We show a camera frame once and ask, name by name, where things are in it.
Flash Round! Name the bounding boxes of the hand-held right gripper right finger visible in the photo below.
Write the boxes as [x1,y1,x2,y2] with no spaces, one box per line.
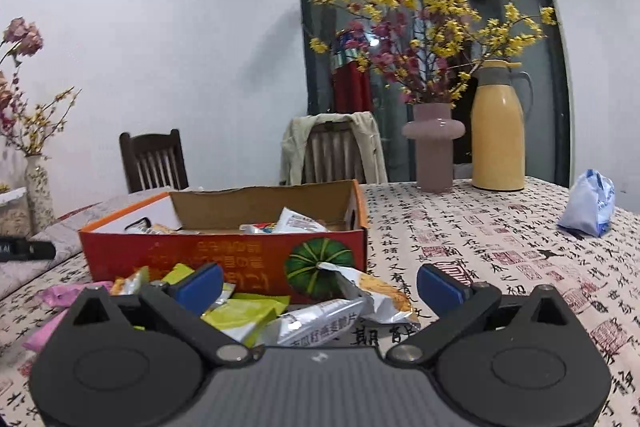
[387,263,577,365]

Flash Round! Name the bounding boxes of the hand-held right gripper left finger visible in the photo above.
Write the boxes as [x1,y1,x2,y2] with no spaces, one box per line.
[62,263,254,365]

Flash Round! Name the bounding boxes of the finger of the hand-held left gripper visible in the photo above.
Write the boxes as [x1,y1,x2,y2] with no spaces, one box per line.
[10,239,57,261]

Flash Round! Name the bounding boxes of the orange cardboard box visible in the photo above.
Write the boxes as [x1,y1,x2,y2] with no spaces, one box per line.
[78,179,369,305]

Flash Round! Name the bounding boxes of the pink snack packet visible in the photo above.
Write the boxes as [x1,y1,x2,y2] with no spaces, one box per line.
[41,284,86,309]
[21,322,58,353]

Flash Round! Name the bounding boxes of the long green snack packet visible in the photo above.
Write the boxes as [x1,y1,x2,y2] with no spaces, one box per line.
[162,263,292,349]

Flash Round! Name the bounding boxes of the clear patterned storage box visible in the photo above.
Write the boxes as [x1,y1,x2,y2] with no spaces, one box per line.
[0,187,32,239]

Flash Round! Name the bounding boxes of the slim floral vase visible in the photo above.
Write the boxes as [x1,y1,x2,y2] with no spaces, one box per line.
[24,155,57,233]

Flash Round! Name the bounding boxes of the thin yellow flower twigs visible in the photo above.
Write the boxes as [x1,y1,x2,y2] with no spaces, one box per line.
[2,87,83,158]

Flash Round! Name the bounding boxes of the pink ringed vase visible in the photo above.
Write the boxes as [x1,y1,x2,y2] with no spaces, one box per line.
[401,103,467,194]

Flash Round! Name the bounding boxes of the dark wooden chair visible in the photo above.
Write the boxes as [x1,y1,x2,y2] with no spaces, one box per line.
[119,129,190,194]

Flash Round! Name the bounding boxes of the yellow thermos jug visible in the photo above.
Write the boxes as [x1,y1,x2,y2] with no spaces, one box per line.
[470,59,533,192]

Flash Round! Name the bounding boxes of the chair with beige jacket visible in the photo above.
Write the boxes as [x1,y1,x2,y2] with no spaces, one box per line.
[279,111,390,186]

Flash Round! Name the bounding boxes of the blue and white plastic bag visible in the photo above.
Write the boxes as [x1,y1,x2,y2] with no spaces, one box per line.
[557,168,617,239]

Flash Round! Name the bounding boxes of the wooden slatted chair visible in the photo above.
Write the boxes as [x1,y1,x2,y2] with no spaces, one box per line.
[302,122,371,185]

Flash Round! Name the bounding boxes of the dark framed glass door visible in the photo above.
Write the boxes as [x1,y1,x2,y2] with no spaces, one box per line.
[297,0,573,188]

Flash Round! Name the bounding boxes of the dried pink flowers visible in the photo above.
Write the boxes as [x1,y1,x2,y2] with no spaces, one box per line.
[0,17,46,138]

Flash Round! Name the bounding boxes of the yellow and red flower branches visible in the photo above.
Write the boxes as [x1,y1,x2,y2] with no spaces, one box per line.
[309,0,558,108]

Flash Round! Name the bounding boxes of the red hanging ornament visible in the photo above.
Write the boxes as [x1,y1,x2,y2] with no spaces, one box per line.
[329,28,375,114]

